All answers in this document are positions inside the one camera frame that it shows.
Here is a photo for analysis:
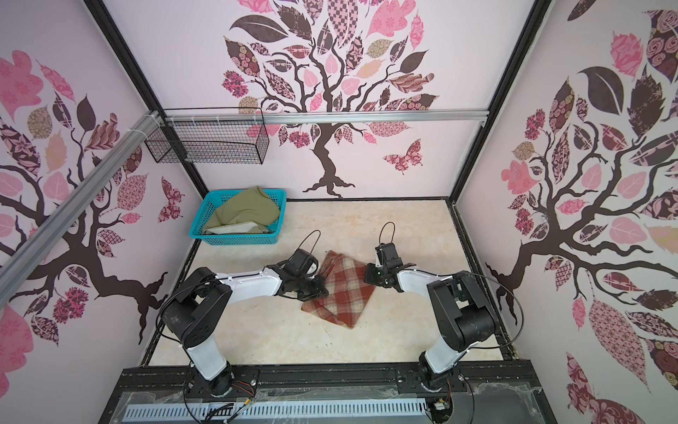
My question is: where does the red plaid skirt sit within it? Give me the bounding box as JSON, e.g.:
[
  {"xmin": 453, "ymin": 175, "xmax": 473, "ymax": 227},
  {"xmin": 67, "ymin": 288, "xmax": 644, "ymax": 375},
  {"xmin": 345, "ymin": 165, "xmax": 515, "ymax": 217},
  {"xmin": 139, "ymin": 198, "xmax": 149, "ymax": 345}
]
[{"xmin": 301, "ymin": 251, "xmax": 375, "ymax": 330}]

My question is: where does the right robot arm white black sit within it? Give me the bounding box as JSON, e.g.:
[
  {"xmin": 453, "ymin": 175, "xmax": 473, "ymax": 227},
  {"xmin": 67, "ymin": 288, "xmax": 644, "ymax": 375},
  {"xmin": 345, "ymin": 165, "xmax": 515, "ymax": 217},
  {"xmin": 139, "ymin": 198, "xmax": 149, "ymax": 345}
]
[{"xmin": 365, "ymin": 243, "xmax": 499, "ymax": 392}]

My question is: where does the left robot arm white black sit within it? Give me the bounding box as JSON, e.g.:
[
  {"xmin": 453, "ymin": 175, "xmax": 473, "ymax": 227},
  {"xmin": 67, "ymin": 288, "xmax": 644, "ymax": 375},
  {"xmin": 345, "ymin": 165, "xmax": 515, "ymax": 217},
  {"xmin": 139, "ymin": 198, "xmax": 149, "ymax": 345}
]
[{"xmin": 159, "ymin": 248, "xmax": 328, "ymax": 398}]

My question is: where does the white folded garment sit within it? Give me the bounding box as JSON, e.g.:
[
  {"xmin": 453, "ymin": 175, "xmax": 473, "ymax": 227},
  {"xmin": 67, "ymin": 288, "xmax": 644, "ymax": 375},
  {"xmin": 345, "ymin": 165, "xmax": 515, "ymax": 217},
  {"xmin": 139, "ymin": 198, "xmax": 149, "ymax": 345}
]
[{"xmin": 203, "ymin": 221, "xmax": 269, "ymax": 235}]

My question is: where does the olive green skirt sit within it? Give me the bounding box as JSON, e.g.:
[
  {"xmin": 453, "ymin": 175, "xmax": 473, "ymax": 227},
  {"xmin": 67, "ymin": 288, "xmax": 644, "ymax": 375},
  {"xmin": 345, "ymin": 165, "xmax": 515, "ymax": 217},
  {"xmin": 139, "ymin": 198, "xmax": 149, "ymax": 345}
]
[{"xmin": 202, "ymin": 187, "xmax": 281, "ymax": 232}]

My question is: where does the teal plastic basket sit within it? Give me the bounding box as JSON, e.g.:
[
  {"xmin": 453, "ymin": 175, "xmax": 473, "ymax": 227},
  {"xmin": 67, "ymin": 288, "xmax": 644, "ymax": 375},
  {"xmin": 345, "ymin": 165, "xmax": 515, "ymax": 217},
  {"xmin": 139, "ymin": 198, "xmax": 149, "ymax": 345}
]
[{"xmin": 189, "ymin": 189, "xmax": 287, "ymax": 246}]

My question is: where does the white slotted cable duct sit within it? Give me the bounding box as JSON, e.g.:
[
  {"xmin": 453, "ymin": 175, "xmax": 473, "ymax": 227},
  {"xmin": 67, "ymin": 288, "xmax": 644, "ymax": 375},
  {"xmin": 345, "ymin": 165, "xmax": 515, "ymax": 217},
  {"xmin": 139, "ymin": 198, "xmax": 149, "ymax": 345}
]
[{"xmin": 119, "ymin": 399, "xmax": 428, "ymax": 423}]

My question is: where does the black wire basket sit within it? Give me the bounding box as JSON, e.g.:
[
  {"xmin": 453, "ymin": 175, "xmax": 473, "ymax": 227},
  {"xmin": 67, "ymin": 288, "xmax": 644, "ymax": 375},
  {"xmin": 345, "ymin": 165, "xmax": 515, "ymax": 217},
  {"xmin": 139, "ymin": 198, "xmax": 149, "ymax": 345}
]
[{"xmin": 145, "ymin": 106, "xmax": 269, "ymax": 165}]

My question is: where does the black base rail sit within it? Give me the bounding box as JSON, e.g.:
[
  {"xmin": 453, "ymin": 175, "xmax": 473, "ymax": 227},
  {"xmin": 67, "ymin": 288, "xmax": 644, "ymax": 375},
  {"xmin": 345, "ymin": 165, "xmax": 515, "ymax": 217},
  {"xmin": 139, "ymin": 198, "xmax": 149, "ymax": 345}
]
[{"xmin": 101, "ymin": 360, "xmax": 555, "ymax": 423}]

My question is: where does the aluminium rail back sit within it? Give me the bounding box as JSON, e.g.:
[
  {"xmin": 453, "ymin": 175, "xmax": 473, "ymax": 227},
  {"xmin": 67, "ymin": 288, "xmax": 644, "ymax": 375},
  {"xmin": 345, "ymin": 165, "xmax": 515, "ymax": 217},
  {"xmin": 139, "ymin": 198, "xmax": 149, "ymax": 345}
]
[{"xmin": 164, "ymin": 109, "xmax": 489, "ymax": 125}]

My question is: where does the aluminium rail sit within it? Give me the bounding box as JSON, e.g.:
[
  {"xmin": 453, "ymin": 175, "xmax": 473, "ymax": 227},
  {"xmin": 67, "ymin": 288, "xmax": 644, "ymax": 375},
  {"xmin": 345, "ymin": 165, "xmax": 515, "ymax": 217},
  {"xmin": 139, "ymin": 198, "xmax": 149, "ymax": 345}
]
[
  {"xmin": 1, "ymin": 111, "xmax": 162, "ymax": 305},
  {"xmin": 164, "ymin": 109, "xmax": 489, "ymax": 125}
]

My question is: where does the aluminium rail left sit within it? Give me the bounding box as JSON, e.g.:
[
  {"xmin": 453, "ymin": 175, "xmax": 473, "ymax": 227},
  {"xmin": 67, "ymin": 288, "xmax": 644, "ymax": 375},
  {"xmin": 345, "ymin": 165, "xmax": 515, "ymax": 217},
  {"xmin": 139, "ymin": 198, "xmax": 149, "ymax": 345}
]
[{"xmin": 1, "ymin": 111, "xmax": 162, "ymax": 305}]

